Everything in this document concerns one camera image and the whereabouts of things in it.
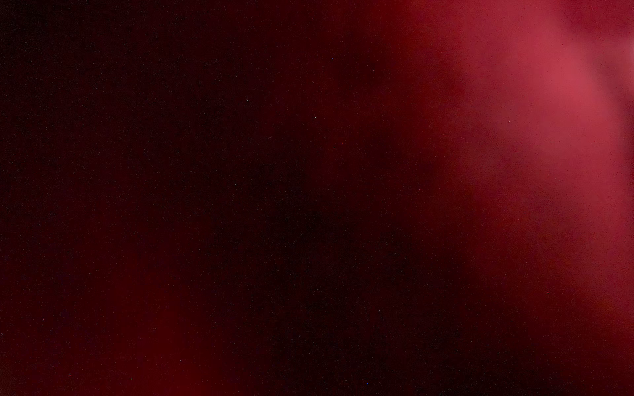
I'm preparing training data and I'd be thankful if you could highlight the bright red cloth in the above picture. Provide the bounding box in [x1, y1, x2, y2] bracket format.
[1, 1, 633, 395]

